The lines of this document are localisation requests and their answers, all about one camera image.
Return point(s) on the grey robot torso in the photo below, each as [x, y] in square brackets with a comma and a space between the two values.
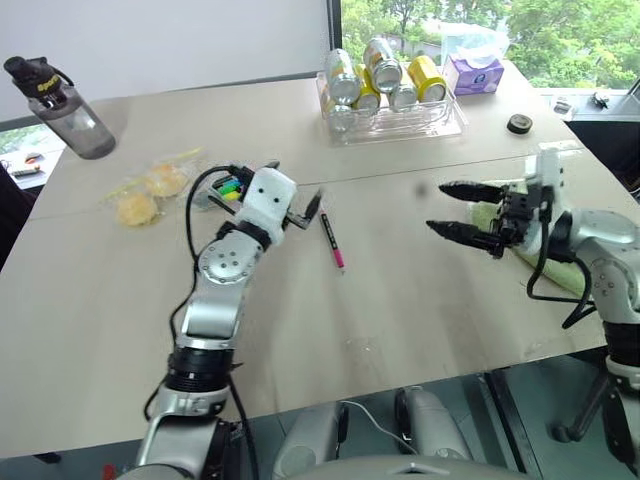
[415, 470]

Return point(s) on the green marker pen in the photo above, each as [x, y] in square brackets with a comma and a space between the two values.
[227, 190]

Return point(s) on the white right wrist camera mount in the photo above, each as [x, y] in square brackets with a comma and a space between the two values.
[547, 165]

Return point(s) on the small black object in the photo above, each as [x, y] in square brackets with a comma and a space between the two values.
[601, 98]

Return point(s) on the black pen holder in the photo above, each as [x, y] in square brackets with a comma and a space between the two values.
[215, 200]

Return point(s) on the clear plastic can tray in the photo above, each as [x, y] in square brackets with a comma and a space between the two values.
[400, 127]

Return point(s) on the dark seat edge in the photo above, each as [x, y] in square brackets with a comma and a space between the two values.
[12, 215]

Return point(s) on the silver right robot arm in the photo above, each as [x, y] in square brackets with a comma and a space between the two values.
[607, 250]

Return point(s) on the silver drink can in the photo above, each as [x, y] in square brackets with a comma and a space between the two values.
[382, 60]
[402, 96]
[342, 75]
[341, 116]

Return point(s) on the dark window frame post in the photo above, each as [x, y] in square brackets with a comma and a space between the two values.
[334, 25]

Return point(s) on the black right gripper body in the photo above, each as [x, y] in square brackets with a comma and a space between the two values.
[520, 212]

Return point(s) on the green cloth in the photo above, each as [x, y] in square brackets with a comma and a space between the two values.
[565, 275]

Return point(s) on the black and pink pen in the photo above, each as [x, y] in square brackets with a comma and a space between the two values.
[332, 240]

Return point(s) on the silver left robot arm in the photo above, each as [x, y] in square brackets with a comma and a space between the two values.
[225, 260]

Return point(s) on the black table frame rail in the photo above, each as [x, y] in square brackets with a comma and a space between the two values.
[510, 425]

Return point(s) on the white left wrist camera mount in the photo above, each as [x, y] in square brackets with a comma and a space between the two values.
[265, 200]

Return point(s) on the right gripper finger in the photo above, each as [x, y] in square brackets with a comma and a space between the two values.
[462, 234]
[470, 192]

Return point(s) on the small grey object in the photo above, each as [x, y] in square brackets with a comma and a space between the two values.
[564, 108]

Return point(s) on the grey rounded robot leg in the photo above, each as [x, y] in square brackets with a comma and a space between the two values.
[432, 425]
[310, 440]

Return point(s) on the purple tissue box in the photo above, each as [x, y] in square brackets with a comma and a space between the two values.
[475, 77]

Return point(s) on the clear plastic bread bag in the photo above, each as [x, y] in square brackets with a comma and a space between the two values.
[150, 192]

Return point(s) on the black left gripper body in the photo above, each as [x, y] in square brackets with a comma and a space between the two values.
[298, 221]

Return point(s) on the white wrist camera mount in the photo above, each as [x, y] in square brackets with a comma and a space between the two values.
[547, 165]
[265, 200]

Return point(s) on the yellow bread bun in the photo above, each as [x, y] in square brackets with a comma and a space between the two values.
[165, 180]
[135, 210]

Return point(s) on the black stand leg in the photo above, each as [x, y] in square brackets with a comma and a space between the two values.
[582, 415]

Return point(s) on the dark grey water bottle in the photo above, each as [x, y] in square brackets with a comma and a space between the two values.
[75, 120]

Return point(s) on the small black device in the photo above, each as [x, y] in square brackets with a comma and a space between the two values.
[26, 173]

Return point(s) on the yellow drink can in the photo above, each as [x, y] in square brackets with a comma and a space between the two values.
[425, 75]
[367, 94]

